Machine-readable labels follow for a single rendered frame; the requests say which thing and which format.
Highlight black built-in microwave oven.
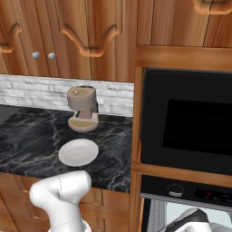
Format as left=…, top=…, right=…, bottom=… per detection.
left=140, top=67, right=232, bottom=177

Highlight black oven with control panel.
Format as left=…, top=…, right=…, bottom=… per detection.
left=140, top=174, right=232, bottom=232

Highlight round oven knob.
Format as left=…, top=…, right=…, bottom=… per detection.
left=167, top=183, right=185, bottom=198

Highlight beige coffee machine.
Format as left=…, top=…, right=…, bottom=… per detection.
left=66, top=85, right=101, bottom=133

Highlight white round plate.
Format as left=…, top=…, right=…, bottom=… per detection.
left=57, top=138, right=100, bottom=168

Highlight tall wooden appliance cabinet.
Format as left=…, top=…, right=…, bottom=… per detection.
left=128, top=44, right=232, bottom=232

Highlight narrow wooden base cupboard door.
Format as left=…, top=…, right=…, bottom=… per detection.
left=101, top=188, right=131, bottom=232

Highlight dark grey hob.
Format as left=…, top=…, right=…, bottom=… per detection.
left=0, top=104, right=21, bottom=125

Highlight wooden cupboard door above microwave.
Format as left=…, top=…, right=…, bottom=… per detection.
left=136, top=0, right=232, bottom=49

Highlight wide wooden base cupboard door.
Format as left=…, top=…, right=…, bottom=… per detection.
left=0, top=171, right=104, bottom=232

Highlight wide wooden wall cupboard door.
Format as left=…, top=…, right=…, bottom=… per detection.
left=41, top=0, right=137, bottom=83

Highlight narrow wooden wall cupboard door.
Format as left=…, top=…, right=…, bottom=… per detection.
left=0, top=0, right=44, bottom=77

